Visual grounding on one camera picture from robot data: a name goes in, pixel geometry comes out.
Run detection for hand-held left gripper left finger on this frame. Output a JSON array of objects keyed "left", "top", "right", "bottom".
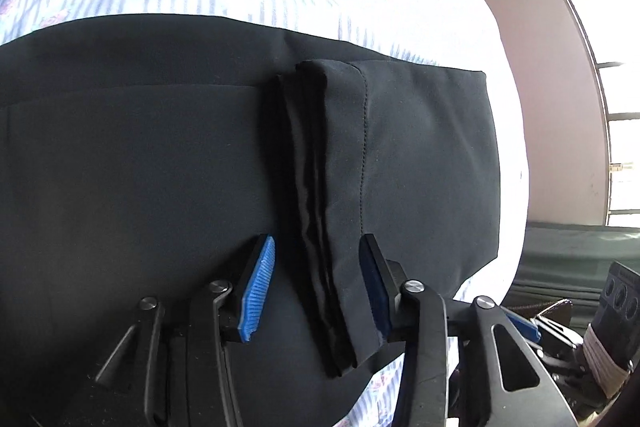
[{"left": 95, "top": 233, "right": 277, "bottom": 427}]

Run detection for grey-green cloth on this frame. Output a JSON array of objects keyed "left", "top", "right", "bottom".
[{"left": 510, "top": 221, "right": 640, "bottom": 308}]

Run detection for window with metal bars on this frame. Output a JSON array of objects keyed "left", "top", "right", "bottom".
[{"left": 542, "top": 0, "right": 640, "bottom": 228}]

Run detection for black pants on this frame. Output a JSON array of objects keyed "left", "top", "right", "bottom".
[{"left": 0, "top": 13, "right": 502, "bottom": 427}]

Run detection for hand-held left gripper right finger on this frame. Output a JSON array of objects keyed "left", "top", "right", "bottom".
[{"left": 359, "top": 233, "right": 576, "bottom": 427}]

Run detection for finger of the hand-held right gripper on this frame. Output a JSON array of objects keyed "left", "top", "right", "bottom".
[
  {"left": 530, "top": 299, "right": 573, "bottom": 333},
  {"left": 500, "top": 309, "right": 543, "bottom": 344}
]

